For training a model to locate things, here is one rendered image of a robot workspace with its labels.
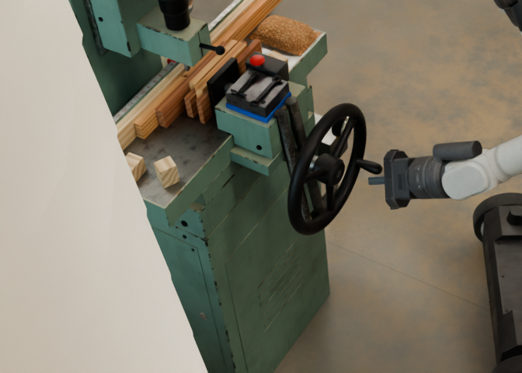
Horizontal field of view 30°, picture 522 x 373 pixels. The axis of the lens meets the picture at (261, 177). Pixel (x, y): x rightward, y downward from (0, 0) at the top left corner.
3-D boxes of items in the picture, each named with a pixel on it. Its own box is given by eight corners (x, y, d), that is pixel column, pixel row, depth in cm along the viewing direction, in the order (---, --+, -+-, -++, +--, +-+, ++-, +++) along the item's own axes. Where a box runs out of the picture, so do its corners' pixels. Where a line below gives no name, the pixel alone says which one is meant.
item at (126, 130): (95, 177, 195) (90, 160, 191) (88, 174, 196) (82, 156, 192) (262, 11, 226) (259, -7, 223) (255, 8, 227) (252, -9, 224)
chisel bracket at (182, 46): (194, 74, 200) (187, 41, 194) (141, 54, 206) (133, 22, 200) (215, 53, 204) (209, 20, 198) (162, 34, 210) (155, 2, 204)
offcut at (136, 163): (147, 169, 195) (143, 157, 192) (135, 183, 192) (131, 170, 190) (132, 165, 196) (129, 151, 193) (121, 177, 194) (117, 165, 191)
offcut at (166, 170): (180, 181, 191) (176, 165, 188) (164, 188, 191) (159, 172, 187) (173, 171, 194) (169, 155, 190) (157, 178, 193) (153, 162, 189)
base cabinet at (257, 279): (245, 414, 256) (206, 243, 205) (80, 323, 282) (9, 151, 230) (332, 294, 280) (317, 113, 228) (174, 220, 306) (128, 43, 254)
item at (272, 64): (267, 123, 191) (264, 102, 187) (221, 106, 196) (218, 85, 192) (302, 84, 198) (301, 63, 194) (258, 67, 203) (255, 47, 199)
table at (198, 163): (207, 249, 187) (203, 228, 182) (88, 192, 200) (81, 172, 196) (364, 64, 219) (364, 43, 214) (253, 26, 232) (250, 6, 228)
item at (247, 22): (144, 140, 201) (140, 126, 198) (137, 136, 202) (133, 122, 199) (284, -2, 229) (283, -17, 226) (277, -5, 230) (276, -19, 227)
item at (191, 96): (193, 118, 204) (189, 100, 200) (187, 116, 204) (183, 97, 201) (249, 59, 215) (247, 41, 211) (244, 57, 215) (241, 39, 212)
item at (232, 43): (199, 103, 206) (195, 84, 203) (193, 101, 207) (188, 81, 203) (241, 61, 215) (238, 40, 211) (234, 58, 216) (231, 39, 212)
